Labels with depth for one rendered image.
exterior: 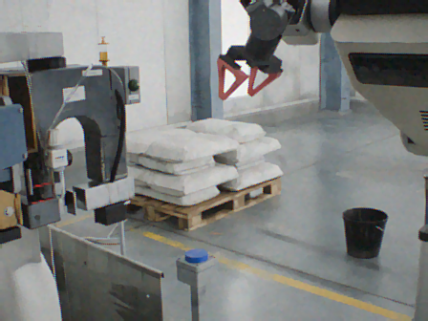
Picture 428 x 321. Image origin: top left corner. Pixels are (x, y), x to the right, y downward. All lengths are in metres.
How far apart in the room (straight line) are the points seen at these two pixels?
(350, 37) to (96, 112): 0.57
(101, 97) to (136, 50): 5.30
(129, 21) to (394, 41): 5.58
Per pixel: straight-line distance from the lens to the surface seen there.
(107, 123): 1.27
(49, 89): 1.18
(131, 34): 6.50
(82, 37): 6.09
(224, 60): 1.00
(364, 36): 1.09
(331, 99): 9.76
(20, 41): 1.04
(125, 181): 1.32
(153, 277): 1.61
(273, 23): 0.93
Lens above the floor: 1.40
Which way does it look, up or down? 14 degrees down
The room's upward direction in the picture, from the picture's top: 1 degrees counter-clockwise
